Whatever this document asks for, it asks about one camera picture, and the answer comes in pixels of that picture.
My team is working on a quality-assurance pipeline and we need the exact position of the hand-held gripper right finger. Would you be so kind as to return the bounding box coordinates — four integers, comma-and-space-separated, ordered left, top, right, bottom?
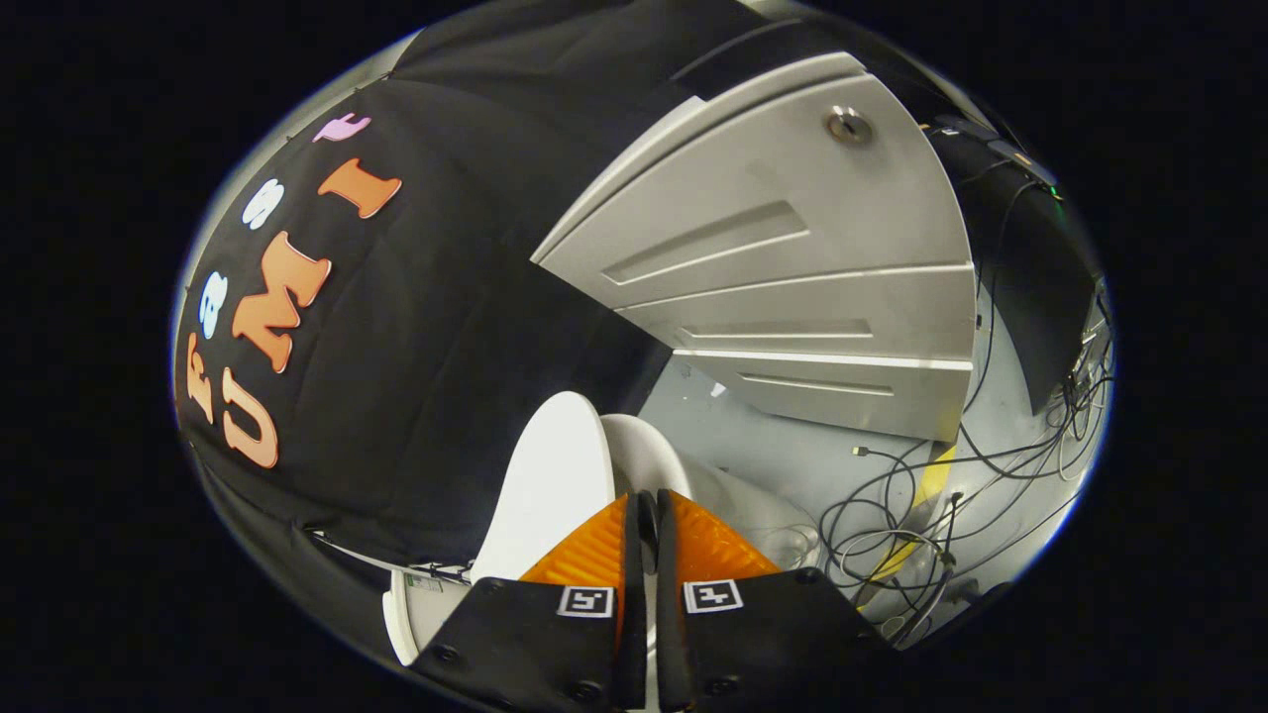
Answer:
654, 488, 898, 712

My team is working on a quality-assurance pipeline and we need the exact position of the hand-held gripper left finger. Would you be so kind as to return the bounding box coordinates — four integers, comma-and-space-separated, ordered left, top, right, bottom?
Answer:
411, 490, 650, 712

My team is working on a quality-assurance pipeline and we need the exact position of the white toilet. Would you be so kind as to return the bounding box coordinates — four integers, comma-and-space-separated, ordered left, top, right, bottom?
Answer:
384, 414, 823, 712

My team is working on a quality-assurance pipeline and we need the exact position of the yellow floor tape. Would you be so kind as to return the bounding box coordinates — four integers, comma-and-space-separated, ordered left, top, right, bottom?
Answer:
862, 444, 960, 605

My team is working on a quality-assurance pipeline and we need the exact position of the black backdrop cloth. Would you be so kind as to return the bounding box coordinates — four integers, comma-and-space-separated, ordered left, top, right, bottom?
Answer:
173, 0, 1101, 635

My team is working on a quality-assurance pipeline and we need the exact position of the grey drawer cabinet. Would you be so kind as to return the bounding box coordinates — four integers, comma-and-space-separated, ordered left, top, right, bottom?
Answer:
530, 50, 977, 444

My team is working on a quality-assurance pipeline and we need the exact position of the tangle of black cables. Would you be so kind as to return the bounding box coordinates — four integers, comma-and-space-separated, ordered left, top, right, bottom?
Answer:
820, 168, 1115, 645

